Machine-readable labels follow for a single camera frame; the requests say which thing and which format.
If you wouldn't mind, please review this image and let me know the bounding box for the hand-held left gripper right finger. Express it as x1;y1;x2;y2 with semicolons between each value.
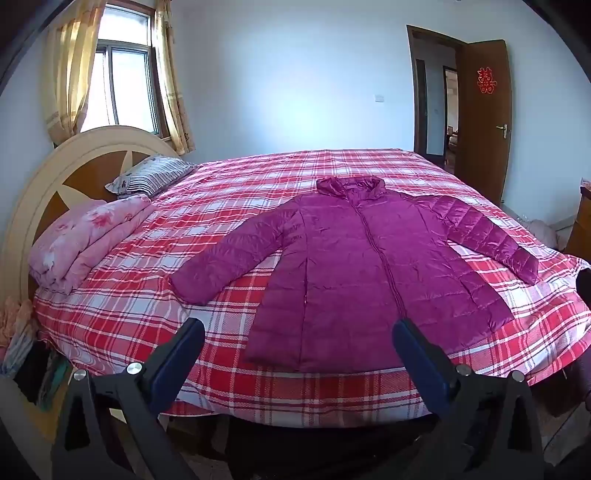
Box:
392;318;546;480

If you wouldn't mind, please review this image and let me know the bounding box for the pink floral folded quilt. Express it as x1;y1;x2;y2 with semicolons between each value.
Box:
28;194;158;296

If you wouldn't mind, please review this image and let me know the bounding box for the brown wooden door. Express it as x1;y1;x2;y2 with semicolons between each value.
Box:
457;41;513;204

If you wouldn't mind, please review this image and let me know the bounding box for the magenta quilted down jacket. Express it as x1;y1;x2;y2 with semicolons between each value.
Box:
168;175;540;376

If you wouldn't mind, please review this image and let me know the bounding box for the wooden cabinet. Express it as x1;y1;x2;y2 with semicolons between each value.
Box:
566;178;591;259

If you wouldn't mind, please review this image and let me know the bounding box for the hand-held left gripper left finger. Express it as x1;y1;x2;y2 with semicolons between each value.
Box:
51;318;206;480

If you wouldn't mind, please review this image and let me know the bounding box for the striped pillow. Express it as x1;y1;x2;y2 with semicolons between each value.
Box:
105;154;199;198

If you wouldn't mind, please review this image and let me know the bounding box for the yellow curtain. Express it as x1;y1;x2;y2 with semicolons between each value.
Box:
152;0;195;155
44;0;107;146

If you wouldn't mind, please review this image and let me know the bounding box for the dark wooden door frame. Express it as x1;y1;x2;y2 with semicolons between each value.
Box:
406;24;469;174

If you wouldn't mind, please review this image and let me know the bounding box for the bed with red plaid sheet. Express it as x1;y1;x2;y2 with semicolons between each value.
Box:
28;148;591;425

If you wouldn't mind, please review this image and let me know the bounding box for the cream and wood headboard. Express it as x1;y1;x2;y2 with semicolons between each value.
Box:
0;126;185;301

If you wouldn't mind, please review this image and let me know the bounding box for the pile of clothes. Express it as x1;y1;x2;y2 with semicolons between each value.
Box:
0;295;38;374

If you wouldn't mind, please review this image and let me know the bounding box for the window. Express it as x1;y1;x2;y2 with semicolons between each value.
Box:
81;2;162;137

